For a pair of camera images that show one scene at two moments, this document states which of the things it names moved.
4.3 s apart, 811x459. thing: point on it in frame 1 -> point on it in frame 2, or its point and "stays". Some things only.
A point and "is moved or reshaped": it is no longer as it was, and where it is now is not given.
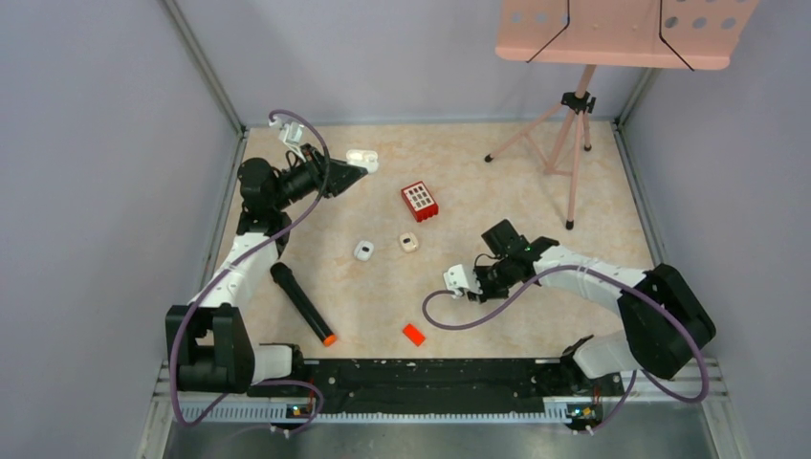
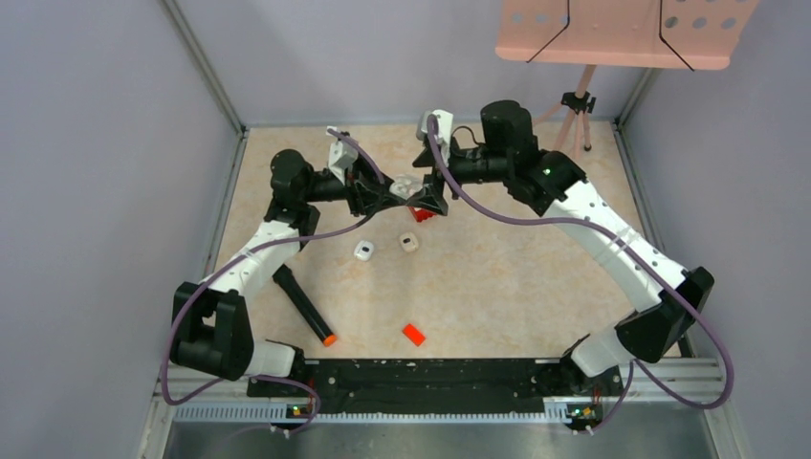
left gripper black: [341, 175] -> [366, 190]
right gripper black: [487, 294] -> [431, 196]
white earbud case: [363, 251] stays
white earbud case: [365, 159] is moved or reshaped
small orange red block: [413, 334] stays
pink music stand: [687, 34] stays
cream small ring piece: [408, 242] stays
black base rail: [442, 385] stays
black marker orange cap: [282, 275] stays
